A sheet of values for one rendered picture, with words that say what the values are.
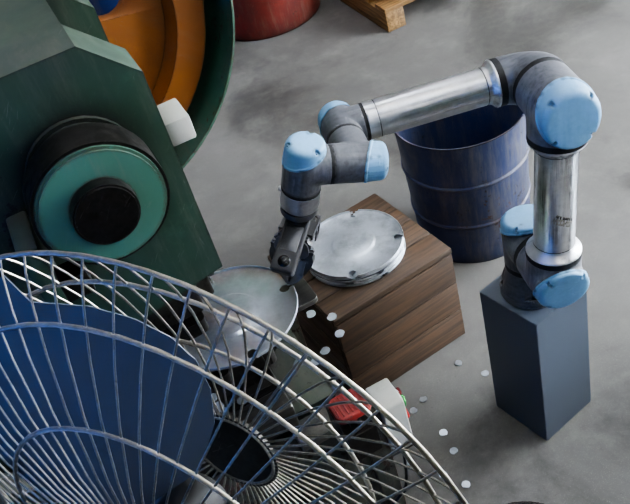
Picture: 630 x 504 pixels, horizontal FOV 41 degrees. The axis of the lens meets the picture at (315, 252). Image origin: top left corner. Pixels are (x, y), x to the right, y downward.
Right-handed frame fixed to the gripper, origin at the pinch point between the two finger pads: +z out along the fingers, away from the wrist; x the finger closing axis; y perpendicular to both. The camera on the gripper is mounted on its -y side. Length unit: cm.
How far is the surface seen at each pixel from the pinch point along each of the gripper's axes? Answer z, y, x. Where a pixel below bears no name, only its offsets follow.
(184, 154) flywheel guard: -9.3, 19.1, 30.9
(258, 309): 2.4, -7.3, 4.0
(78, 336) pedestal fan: -74, -76, -2
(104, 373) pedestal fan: -71, -76, -4
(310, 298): -0.4, -3.0, -5.5
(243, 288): 4.5, -1.3, 9.4
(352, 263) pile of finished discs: 41, 49, -5
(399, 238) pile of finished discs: 38, 59, -16
